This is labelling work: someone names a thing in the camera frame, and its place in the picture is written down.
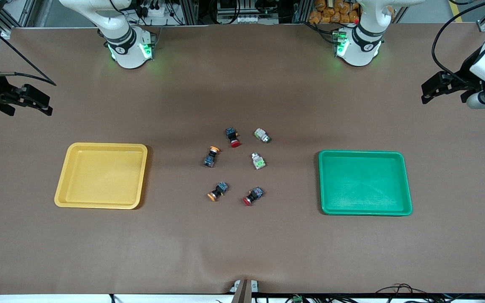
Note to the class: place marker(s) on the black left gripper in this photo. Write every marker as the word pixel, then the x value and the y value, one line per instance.
pixel 465 82

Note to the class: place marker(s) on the green push button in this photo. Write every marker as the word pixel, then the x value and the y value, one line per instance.
pixel 258 161
pixel 262 135

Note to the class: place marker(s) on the yellow mushroom push button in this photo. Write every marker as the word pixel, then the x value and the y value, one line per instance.
pixel 211 158
pixel 218 191

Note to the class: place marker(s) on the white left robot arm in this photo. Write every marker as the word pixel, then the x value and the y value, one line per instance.
pixel 362 46

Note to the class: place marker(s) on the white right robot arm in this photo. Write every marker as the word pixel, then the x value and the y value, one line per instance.
pixel 124 46

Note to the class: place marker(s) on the yellow plastic tray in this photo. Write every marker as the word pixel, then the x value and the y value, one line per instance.
pixel 99 176

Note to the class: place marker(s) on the green plastic tray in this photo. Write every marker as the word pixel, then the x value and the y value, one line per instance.
pixel 364 185

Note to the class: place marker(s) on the orange packaged goods pile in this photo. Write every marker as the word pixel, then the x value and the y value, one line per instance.
pixel 331 12

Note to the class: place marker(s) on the small white power strip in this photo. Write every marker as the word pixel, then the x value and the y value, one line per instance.
pixel 156 10

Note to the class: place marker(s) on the red mushroom push button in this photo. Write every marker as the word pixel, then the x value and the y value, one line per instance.
pixel 253 196
pixel 233 136

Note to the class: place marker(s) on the long white power strip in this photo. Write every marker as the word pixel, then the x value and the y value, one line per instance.
pixel 246 19

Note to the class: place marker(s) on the brown table mat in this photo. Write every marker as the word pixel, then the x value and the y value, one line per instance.
pixel 242 244

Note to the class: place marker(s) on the small green connector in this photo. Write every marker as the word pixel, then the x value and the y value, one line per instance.
pixel 297 299

